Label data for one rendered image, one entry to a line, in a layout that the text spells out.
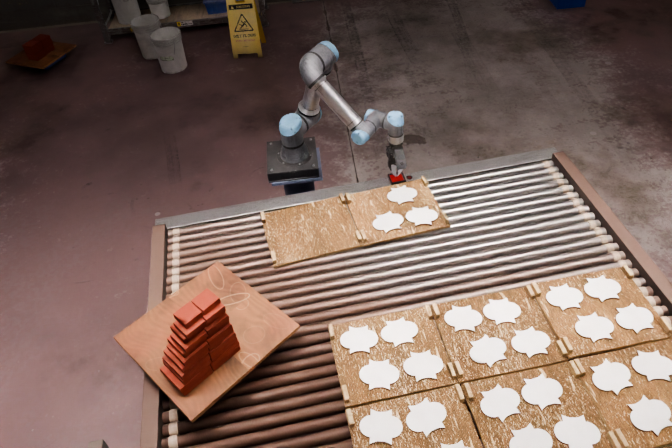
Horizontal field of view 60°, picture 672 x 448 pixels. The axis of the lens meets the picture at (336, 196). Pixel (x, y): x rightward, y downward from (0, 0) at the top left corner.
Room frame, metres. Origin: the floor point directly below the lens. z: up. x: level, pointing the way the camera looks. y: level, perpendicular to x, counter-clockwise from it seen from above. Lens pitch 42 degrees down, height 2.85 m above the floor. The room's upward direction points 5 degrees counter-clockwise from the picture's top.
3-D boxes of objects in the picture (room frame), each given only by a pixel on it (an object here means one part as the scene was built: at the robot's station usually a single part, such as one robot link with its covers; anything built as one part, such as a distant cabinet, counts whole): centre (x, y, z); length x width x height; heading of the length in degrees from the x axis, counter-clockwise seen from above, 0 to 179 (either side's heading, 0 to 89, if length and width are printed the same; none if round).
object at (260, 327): (1.34, 0.53, 1.03); 0.50 x 0.50 x 0.02; 43
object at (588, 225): (1.70, -0.21, 0.90); 1.95 x 0.05 x 0.05; 98
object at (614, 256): (1.51, -0.24, 0.90); 1.95 x 0.05 x 0.05; 98
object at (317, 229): (1.94, 0.13, 0.93); 0.41 x 0.35 x 0.02; 102
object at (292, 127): (2.50, 0.19, 1.11); 0.13 x 0.12 x 0.14; 143
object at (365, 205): (2.01, -0.27, 0.93); 0.41 x 0.35 x 0.02; 100
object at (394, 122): (2.27, -0.31, 1.24); 0.09 x 0.08 x 0.11; 53
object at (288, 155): (2.50, 0.20, 0.99); 0.15 x 0.15 x 0.10
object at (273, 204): (2.22, -0.14, 0.89); 2.08 x 0.08 x 0.06; 98
